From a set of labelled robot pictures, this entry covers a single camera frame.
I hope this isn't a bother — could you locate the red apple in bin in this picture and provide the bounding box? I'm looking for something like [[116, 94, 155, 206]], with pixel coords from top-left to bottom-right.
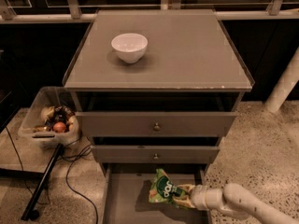
[[53, 122, 66, 133]]

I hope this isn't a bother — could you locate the grey bottom drawer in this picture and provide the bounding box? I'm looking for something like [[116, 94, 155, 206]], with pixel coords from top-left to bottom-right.
[[100, 163, 212, 224]]

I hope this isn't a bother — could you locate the grey drawer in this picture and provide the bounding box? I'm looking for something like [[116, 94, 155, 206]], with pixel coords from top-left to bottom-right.
[[100, 163, 212, 224], [77, 112, 236, 137], [92, 145, 220, 164]]

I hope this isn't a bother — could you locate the white diagonal post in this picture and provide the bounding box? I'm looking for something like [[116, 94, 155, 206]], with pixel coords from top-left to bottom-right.
[[264, 48, 299, 113]]

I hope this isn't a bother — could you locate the white railing frame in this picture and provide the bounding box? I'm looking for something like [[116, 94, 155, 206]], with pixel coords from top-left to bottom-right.
[[0, 0, 299, 23]]

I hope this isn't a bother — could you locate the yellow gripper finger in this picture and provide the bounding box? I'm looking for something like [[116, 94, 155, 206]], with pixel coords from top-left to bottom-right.
[[178, 196, 194, 208], [178, 184, 195, 194]]

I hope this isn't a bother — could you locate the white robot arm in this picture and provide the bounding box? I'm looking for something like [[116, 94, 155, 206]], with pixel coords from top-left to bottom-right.
[[174, 183, 299, 224]]

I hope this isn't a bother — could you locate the grey drawer cabinet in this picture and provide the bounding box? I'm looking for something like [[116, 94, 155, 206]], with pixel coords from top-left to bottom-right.
[[62, 8, 256, 173]]

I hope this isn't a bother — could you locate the grey top drawer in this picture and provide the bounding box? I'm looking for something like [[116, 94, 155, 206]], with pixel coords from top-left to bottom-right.
[[77, 112, 236, 137]]

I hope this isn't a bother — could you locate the black floor stand bar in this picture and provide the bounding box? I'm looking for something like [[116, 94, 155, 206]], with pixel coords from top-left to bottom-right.
[[21, 144, 64, 221]]

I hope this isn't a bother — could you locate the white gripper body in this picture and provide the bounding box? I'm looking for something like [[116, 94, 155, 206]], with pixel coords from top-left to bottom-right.
[[190, 185, 225, 211]]

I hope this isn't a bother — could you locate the green rice chip bag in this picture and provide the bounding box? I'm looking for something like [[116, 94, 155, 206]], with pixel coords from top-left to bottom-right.
[[149, 169, 187, 208]]

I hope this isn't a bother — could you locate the grey middle drawer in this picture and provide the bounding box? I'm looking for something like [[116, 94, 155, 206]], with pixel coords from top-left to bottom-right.
[[92, 145, 220, 164]]

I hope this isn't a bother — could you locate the black floor cable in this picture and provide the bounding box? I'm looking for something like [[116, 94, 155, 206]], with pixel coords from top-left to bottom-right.
[[57, 135, 99, 224]]

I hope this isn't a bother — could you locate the white ceramic bowl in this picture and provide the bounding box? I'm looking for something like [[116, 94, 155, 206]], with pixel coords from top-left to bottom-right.
[[111, 33, 148, 63]]

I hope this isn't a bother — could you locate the clear plastic storage bin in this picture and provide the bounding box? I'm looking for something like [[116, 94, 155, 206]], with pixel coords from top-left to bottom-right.
[[18, 87, 80, 148]]

